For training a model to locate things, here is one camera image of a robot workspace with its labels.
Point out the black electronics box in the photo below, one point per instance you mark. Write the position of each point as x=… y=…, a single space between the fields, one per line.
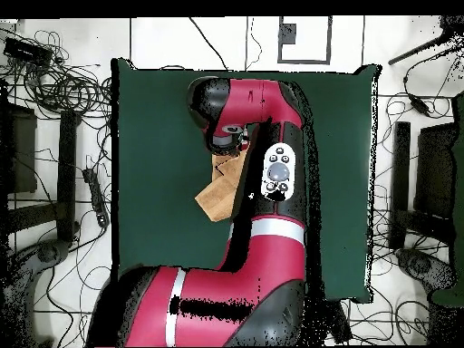
x=25 y=52

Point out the black power adapter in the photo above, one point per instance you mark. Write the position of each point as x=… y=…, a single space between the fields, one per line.
x=420 y=106

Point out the black stand base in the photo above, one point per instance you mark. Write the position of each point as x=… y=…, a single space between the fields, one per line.
x=420 y=266
x=47 y=253

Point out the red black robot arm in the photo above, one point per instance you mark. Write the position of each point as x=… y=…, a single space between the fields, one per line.
x=275 y=268

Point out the black tripod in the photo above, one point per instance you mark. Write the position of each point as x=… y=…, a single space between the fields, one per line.
x=413 y=52

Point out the grey square frame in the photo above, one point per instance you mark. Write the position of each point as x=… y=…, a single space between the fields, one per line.
x=280 y=54

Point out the dark grey square patch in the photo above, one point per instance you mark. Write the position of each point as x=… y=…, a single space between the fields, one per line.
x=288 y=34

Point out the dark box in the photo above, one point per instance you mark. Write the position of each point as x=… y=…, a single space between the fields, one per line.
x=435 y=170
x=21 y=148

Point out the dark green table cloth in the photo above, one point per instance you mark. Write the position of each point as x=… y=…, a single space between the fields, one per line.
x=152 y=217

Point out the orange terry towel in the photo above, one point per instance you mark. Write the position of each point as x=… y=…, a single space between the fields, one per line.
x=217 y=201

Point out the black power strip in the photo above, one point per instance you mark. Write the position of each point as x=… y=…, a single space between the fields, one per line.
x=96 y=197
x=340 y=322

